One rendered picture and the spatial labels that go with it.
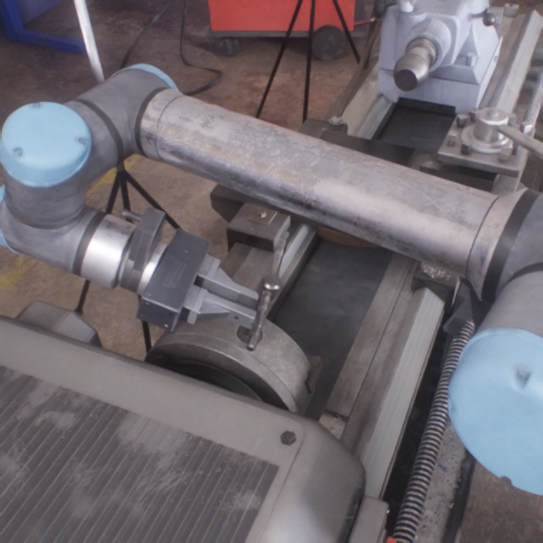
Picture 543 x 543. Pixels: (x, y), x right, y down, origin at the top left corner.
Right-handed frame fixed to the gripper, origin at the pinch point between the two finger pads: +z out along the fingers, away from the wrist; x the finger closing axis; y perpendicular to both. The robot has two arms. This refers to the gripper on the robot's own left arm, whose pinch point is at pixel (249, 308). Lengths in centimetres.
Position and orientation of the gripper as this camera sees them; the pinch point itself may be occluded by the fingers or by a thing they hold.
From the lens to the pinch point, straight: 89.1
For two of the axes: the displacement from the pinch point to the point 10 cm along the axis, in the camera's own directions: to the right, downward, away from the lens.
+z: 9.2, 3.8, 0.8
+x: -2.4, 7.2, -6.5
